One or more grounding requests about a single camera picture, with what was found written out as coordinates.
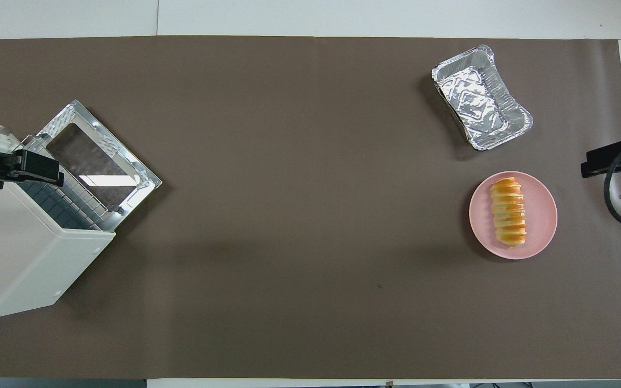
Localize golden ridged bread roll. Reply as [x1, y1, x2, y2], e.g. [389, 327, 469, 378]
[490, 177, 527, 248]

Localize aluminium foil tray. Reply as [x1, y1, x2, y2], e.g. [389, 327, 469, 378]
[432, 45, 534, 151]

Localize cream toaster oven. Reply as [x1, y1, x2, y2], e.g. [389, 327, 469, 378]
[0, 121, 116, 320]

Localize glass and metal oven door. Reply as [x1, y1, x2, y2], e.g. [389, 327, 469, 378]
[22, 100, 163, 232]

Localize pink round plate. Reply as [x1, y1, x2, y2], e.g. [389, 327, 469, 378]
[469, 171, 558, 260]

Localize brown table mat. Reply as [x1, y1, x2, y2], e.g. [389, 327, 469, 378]
[0, 36, 621, 379]

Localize oven wire rack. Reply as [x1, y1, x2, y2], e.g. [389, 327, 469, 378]
[17, 162, 109, 231]

